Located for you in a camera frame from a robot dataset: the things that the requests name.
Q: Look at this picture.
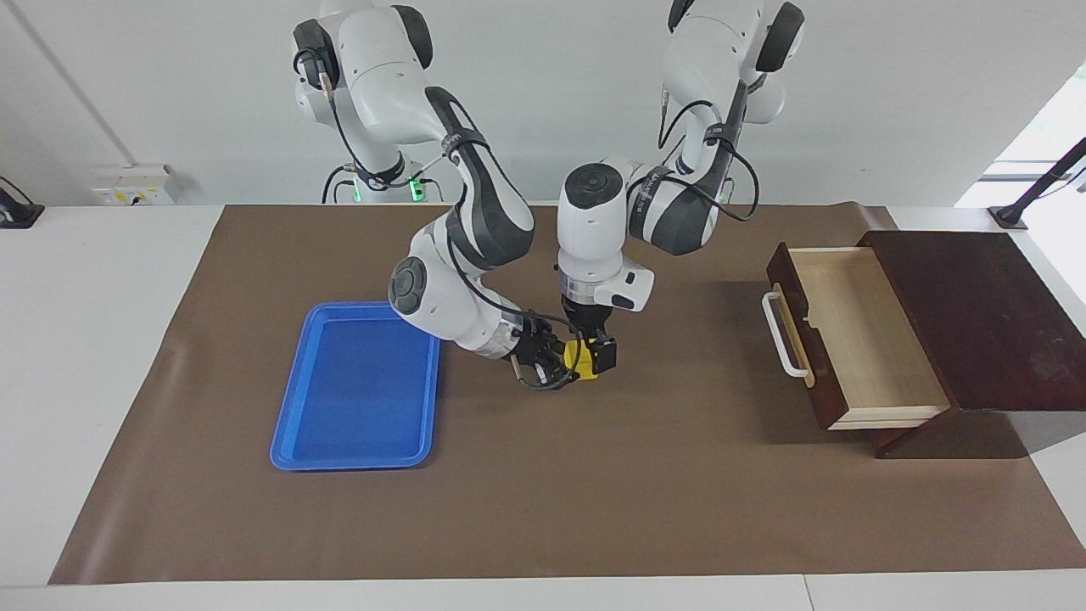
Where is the yellow cube block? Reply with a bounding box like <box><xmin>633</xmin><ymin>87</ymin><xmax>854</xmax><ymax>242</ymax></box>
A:
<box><xmin>563</xmin><ymin>338</ymin><xmax>600</xmax><ymax>383</ymax></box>

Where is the wooden drawer with white handle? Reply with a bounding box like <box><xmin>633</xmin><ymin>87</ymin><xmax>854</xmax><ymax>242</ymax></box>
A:
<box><xmin>762</xmin><ymin>244</ymin><xmax>951</xmax><ymax>432</ymax></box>

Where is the brown table mat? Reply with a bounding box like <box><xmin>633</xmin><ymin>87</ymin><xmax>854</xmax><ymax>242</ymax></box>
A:
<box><xmin>48</xmin><ymin>202</ymin><xmax>1086</xmax><ymax>586</ymax></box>

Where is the blue plastic tray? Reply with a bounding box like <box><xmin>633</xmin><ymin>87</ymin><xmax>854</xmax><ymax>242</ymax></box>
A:
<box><xmin>270</xmin><ymin>300</ymin><xmax>442</xmax><ymax>473</ymax></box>

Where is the dark brown wooden cabinet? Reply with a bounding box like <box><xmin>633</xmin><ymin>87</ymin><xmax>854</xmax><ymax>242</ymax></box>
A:
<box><xmin>857</xmin><ymin>229</ymin><xmax>1086</xmax><ymax>459</ymax></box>

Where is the black pole stand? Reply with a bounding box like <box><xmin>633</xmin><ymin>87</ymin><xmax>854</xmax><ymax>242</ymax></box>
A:
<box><xmin>988</xmin><ymin>136</ymin><xmax>1086</xmax><ymax>232</ymax></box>

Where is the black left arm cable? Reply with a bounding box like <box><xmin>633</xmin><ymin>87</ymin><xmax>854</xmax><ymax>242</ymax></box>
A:
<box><xmin>658</xmin><ymin>81</ymin><xmax>762</xmax><ymax>224</ymax></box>

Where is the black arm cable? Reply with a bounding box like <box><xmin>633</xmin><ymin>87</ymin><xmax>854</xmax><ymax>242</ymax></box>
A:
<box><xmin>658</xmin><ymin>81</ymin><xmax>762</xmax><ymax>224</ymax></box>
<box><xmin>293</xmin><ymin>47</ymin><xmax>586</xmax><ymax>393</ymax></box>

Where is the black right base cable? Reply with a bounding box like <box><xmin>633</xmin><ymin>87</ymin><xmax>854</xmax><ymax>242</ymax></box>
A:
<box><xmin>321</xmin><ymin>164</ymin><xmax>357</xmax><ymax>205</ymax></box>

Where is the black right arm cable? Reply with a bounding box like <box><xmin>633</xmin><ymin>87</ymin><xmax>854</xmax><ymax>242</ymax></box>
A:
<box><xmin>293</xmin><ymin>47</ymin><xmax>586</xmax><ymax>393</ymax></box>

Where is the white wall socket strip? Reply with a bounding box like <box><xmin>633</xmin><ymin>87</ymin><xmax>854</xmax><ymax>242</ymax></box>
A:
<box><xmin>92</xmin><ymin>164</ymin><xmax>176</xmax><ymax>207</ymax></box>

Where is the small black bracket stand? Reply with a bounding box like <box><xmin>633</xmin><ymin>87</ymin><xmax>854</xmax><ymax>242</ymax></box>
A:
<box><xmin>0</xmin><ymin>176</ymin><xmax>45</xmax><ymax>229</ymax></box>

